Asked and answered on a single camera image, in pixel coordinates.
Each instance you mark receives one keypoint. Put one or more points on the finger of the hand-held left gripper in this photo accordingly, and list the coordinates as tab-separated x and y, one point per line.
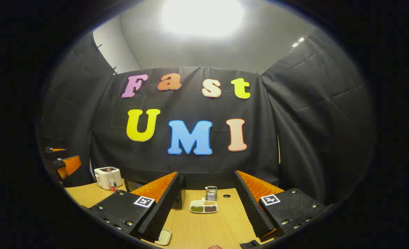
52	150
71	165

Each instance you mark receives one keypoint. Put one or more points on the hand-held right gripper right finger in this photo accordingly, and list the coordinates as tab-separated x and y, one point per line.
253	211

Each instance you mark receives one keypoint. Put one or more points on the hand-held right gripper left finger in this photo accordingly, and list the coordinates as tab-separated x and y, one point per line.
163	211

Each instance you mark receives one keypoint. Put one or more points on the black electric oven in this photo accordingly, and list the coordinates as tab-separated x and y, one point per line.
182	199

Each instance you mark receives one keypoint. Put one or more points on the small rectangular food tray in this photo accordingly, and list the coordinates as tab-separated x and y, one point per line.
163	237

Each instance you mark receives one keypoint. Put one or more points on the white toaster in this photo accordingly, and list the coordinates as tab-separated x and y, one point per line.
102	176

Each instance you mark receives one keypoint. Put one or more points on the white divided dish with beans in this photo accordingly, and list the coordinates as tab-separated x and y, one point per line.
204	204

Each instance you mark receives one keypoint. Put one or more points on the clear plastic bottle red label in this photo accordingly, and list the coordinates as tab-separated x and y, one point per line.
112	185

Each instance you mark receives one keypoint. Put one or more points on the black backdrop cloth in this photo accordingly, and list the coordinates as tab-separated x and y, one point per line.
190	103

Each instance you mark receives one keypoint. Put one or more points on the small ceiling light strip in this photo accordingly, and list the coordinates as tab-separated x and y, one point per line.
298	42

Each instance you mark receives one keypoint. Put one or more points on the large ceiling light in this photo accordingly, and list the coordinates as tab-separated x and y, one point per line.
202	15

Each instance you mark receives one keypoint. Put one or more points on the glass jar with metal frame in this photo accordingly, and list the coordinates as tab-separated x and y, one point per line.
211	194

